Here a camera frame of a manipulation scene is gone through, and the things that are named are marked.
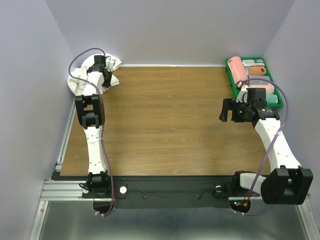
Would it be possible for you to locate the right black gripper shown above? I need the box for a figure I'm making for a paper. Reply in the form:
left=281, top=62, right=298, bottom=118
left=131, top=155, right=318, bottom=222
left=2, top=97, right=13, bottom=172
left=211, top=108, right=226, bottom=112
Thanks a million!
left=218, top=98, right=252, bottom=122

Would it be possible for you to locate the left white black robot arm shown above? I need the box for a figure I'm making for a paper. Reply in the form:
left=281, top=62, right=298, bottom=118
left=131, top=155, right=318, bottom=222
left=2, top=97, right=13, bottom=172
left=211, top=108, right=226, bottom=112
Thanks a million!
left=74, top=55, right=112, bottom=198

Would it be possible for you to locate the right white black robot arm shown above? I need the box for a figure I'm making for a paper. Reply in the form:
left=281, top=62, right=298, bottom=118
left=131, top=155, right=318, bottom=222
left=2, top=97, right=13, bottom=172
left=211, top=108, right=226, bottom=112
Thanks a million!
left=219, top=86, right=313, bottom=205

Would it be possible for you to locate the long pink rolled towel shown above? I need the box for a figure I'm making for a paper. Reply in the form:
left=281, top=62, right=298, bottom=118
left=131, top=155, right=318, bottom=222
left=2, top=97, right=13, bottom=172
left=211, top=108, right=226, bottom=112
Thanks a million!
left=227, top=56, right=248, bottom=87

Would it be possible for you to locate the grey rolled towel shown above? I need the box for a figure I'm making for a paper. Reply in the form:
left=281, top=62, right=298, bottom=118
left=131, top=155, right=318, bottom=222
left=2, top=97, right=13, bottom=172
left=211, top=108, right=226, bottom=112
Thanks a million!
left=248, top=75, right=271, bottom=82

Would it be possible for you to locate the teal rolled towel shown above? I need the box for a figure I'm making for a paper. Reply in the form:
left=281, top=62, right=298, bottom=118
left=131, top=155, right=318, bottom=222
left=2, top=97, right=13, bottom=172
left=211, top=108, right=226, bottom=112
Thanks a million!
left=265, top=94, right=278, bottom=105

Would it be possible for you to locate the short pink rolled towel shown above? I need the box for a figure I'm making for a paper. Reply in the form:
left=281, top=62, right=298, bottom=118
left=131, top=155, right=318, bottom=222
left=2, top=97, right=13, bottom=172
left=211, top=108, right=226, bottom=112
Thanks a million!
left=250, top=83, right=275, bottom=94

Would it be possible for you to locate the orange rolled towel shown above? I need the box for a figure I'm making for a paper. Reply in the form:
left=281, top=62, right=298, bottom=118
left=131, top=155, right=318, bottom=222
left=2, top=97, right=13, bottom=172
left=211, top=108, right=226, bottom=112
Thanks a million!
left=246, top=66, right=267, bottom=76

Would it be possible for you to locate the green plastic basket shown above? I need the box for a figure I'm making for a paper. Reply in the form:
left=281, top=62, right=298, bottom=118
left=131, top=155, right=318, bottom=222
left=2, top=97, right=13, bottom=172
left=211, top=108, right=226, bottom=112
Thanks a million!
left=224, top=57, right=283, bottom=108

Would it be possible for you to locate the white blue patterned towel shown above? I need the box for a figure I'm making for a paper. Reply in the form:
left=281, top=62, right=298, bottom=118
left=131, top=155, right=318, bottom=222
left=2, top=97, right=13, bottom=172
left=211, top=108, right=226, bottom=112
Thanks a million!
left=242, top=58, right=265, bottom=67

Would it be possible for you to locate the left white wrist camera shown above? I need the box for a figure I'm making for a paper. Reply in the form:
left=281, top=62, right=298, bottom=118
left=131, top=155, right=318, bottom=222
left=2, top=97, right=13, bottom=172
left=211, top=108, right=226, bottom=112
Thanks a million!
left=105, top=56, right=116, bottom=72

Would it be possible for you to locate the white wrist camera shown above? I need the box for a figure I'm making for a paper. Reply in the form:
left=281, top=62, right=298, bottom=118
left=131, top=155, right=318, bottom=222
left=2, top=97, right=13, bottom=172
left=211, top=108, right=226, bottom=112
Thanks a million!
left=236, top=85, right=250, bottom=103
left=105, top=56, right=116, bottom=72

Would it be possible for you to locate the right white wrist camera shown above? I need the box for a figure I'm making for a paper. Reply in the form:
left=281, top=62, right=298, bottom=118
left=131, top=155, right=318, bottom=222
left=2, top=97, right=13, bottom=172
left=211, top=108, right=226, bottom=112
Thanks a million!
left=236, top=85, right=250, bottom=103

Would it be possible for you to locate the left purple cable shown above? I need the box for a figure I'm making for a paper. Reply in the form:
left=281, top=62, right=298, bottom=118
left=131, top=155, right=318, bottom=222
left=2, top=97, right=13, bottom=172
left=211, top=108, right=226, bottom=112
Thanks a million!
left=68, top=47, right=116, bottom=218

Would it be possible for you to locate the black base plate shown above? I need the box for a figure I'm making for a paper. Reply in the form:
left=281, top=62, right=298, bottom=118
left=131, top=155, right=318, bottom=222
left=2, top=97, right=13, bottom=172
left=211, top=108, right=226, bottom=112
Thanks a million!
left=52, top=172, right=248, bottom=214

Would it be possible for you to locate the aluminium frame rail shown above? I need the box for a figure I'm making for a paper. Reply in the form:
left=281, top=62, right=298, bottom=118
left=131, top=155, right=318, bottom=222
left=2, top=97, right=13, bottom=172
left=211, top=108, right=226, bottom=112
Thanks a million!
left=27, top=64, right=118, bottom=240

